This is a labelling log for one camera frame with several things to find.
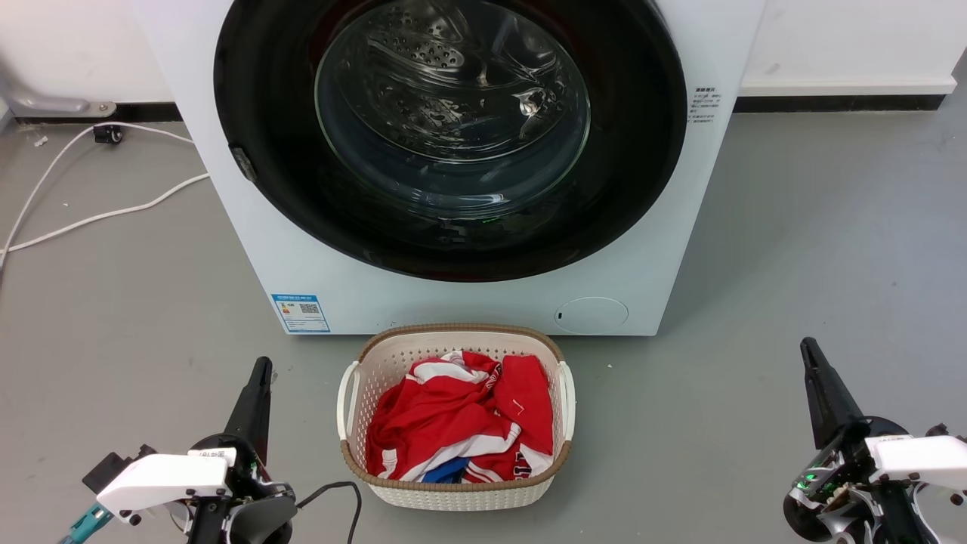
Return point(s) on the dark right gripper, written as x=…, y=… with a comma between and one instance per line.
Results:
x=831, y=495

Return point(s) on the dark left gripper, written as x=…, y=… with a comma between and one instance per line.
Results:
x=253, y=480

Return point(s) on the black round glass washer door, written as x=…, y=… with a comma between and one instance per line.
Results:
x=642, y=166

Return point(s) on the white front-load washing machine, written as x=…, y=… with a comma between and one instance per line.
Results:
x=453, y=306

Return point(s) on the blue energy label sticker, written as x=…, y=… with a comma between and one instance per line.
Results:
x=300, y=313

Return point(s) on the black connector block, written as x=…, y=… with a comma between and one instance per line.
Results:
x=109, y=468

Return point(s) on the red and white garment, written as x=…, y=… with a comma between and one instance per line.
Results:
x=434, y=412

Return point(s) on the blue garment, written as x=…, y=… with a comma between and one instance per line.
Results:
x=446, y=472

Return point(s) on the cream plastic laundry basket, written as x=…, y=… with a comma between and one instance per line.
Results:
x=453, y=495

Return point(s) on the round white filter cover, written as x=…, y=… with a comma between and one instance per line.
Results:
x=591, y=315

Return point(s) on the black plug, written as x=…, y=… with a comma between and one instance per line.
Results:
x=108, y=134

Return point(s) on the small printed text label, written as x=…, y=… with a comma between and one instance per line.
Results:
x=705, y=104

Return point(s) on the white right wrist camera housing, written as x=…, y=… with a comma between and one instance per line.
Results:
x=922, y=459

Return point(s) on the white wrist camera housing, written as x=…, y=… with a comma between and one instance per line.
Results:
x=922, y=459
x=162, y=480

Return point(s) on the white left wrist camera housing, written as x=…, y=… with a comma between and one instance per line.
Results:
x=162, y=480

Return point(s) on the grey floor pipe bracket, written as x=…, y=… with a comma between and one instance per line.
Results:
x=45, y=106

